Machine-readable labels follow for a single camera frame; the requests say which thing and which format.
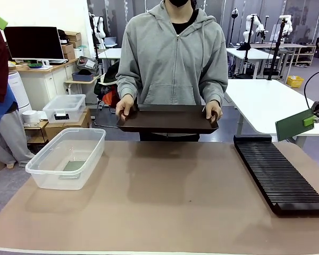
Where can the dark brown serving tray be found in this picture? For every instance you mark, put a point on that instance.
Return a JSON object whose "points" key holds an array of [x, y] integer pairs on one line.
{"points": [[164, 119]]}

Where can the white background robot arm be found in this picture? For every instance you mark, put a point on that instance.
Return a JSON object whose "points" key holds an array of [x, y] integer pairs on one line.
{"points": [[247, 34], [288, 26], [102, 32]]}

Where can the person's left forearm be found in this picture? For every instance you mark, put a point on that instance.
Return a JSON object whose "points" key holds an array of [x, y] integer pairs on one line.
{"points": [[215, 90]]}

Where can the person's right forearm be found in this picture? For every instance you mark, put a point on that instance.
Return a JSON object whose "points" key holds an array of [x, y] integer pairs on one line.
{"points": [[127, 89]]}

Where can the person's left hand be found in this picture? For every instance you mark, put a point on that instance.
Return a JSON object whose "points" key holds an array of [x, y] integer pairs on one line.
{"points": [[214, 110]]}

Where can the person's right hand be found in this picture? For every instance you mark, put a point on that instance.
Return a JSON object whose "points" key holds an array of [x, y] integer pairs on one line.
{"points": [[125, 106]]}

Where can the black computer monitor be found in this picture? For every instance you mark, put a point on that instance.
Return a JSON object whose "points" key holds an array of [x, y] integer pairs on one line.
{"points": [[34, 40]]}

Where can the yellow plastic crate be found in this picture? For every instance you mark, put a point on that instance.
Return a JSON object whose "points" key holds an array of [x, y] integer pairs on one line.
{"points": [[295, 81]]}

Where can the large white table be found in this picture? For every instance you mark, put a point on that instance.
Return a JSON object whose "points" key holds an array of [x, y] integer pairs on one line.
{"points": [[268, 106]]}

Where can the black slotted PCB rack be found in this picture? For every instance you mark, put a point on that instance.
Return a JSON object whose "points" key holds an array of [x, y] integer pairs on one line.
{"points": [[276, 172]]}

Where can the white air purifier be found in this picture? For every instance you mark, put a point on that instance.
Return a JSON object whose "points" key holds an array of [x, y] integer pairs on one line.
{"points": [[18, 90]]}

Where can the brown cardboard box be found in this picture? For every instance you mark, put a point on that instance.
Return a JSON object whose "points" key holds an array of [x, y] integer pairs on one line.
{"points": [[69, 55], [73, 35], [67, 48]]}

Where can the white cabinet desk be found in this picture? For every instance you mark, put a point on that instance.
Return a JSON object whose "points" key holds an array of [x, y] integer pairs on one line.
{"points": [[42, 82]]}

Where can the wooden shelf table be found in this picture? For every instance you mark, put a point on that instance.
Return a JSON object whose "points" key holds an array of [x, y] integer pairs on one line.
{"points": [[295, 45]]}

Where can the black tripod stand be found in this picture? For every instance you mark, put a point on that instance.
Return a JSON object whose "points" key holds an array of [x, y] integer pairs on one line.
{"points": [[246, 53], [277, 47]]}

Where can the white background table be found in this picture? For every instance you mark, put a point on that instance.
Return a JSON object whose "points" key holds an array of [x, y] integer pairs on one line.
{"points": [[252, 54]]}

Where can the blue grey bin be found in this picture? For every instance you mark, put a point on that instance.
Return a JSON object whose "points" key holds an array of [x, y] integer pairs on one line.
{"points": [[82, 77]]}

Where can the small white round pot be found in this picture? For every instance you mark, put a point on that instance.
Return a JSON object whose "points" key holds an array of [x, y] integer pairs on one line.
{"points": [[30, 117]]}

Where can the small wooden side table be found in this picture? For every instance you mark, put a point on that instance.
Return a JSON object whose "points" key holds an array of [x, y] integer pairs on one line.
{"points": [[82, 82]]}

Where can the clear lidded storage box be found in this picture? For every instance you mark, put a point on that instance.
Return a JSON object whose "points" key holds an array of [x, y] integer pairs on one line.
{"points": [[63, 106]]}

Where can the silver laptop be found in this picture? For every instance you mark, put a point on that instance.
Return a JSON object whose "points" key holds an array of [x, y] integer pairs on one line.
{"points": [[110, 42]]}

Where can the chair with dark clothes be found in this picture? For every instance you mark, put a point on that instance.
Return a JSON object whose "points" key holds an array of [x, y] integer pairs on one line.
{"points": [[105, 85]]}

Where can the large cardboard box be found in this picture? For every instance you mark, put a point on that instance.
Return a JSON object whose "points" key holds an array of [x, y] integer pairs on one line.
{"points": [[69, 127]]}

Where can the orange bag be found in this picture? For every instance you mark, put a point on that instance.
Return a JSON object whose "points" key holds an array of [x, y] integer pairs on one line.
{"points": [[111, 98]]}

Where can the black trousers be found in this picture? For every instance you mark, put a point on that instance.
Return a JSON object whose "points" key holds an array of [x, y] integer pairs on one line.
{"points": [[170, 136]]}

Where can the grey zip hoodie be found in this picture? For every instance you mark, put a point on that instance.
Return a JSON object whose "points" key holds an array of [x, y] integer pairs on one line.
{"points": [[175, 66]]}

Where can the clear plastic bin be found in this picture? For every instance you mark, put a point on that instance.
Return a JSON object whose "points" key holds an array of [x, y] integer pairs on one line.
{"points": [[55, 180]]}

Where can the black face mask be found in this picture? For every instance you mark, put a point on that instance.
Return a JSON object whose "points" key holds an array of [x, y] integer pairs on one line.
{"points": [[178, 2]]}

